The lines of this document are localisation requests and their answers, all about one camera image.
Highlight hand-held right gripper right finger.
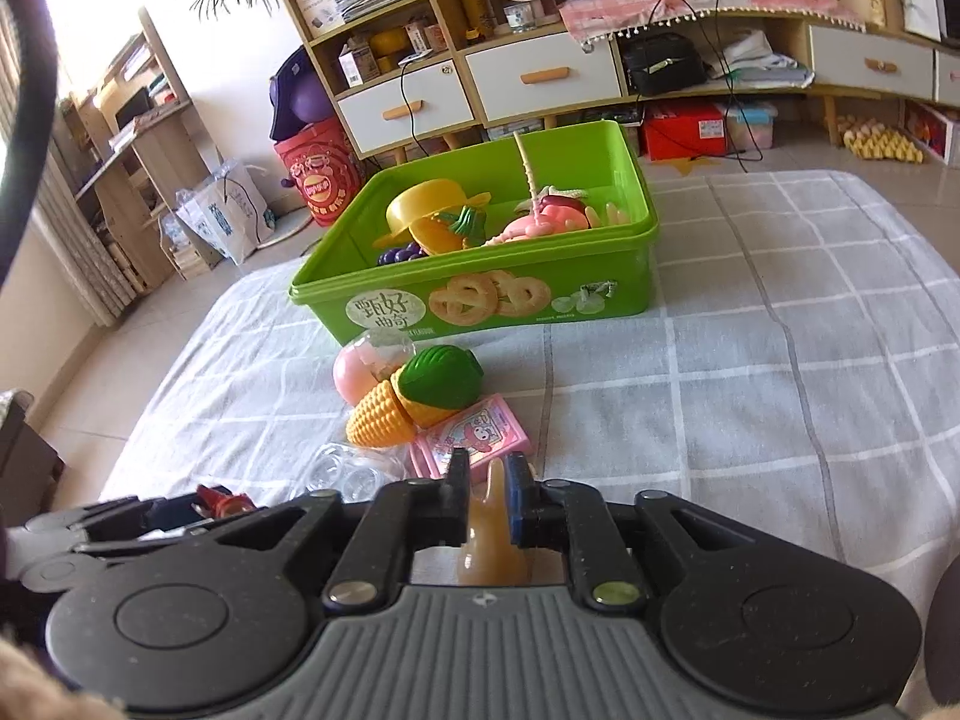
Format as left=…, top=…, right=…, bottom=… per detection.
left=504, top=452, right=863, bottom=608

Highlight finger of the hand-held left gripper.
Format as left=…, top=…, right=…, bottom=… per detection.
left=19, top=510, right=263, bottom=593
left=26, top=495, right=200, bottom=542

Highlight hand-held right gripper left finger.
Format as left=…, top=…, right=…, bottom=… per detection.
left=214, top=457, right=473, bottom=612

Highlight small red toy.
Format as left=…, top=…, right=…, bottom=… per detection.
left=196, top=486, right=257, bottom=520

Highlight green plastic bin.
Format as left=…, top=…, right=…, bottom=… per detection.
left=289, top=120, right=659, bottom=335

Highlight purple toy grapes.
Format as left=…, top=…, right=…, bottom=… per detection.
left=377, top=240, right=428, bottom=268

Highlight orange toy pumpkin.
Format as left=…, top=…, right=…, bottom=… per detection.
left=416, top=206, right=488, bottom=253

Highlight pink pig toy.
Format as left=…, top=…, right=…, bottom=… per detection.
left=501, top=193, right=595, bottom=242

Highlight yellow toy bowl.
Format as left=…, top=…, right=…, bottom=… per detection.
left=386, top=178, right=492, bottom=241

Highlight white toy starfish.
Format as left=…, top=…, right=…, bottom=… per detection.
left=484, top=133, right=545, bottom=248

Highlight pink card packet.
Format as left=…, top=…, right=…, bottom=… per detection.
left=411, top=394, right=535, bottom=481

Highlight toy corn with green husk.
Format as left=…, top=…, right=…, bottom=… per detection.
left=346, top=345, right=485, bottom=449

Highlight dark brown furniture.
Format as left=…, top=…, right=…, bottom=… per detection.
left=0, top=388, right=66, bottom=535

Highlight pink clear capsule ball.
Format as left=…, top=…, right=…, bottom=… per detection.
left=334, top=334, right=417, bottom=403

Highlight tan fuzzy cloth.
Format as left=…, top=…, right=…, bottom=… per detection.
left=0, top=641, right=106, bottom=720

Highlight grey checked blanket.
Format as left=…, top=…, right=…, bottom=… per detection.
left=97, top=169, right=960, bottom=616

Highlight white paper bag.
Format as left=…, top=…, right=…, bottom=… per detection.
left=176, top=157, right=278, bottom=266

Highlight red printed bucket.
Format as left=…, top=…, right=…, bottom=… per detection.
left=274, top=116, right=368, bottom=229

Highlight wooden desk shelf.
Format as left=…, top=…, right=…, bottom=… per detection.
left=64, top=7, right=227, bottom=295

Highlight white cabinet drawer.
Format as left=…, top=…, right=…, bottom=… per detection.
left=336, top=69, right=478, bottom=153
left=465, top=31, right=625, bottom=124

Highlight red cardboard box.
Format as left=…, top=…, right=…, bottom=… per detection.
left=643, top=101, right=729, bottom=161

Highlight purple ball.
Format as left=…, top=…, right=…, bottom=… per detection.
left=268, top=45, right=343, bottom=142

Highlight clear plastic storage box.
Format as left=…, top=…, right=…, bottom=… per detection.
left=716, top=103, right=778, bottom=152

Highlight black bag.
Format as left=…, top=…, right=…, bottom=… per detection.
left=621, top=34, right=708, bottom=95

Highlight wooden shelf cabinet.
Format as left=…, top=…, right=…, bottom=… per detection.
left=279, top=0, right=631, bottom=160

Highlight pink tasselled cloth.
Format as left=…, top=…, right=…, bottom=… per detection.
left=559, top=0, right=871, bottom=43

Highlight low wooden sideboard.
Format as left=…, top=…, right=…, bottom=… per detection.
left=615, top=7, right=960, bottom=145

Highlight white carton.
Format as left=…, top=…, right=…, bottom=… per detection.
left=296, top=0, right=347, bottom=35

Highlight yellow egg tray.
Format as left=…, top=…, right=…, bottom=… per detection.
left=844, top=114, right=928, bottom=165

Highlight white box red pattern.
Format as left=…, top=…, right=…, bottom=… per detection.
left=904, top=101, right=960, bottom=167

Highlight white sideboard drawer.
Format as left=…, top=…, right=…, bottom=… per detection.
left=934, top=49, right=960, bottom=107
left=810, top=26, right=937, bottom=98

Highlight thin black power cable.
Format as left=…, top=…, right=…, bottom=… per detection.
left=397, top=56, right=422, bottom=147

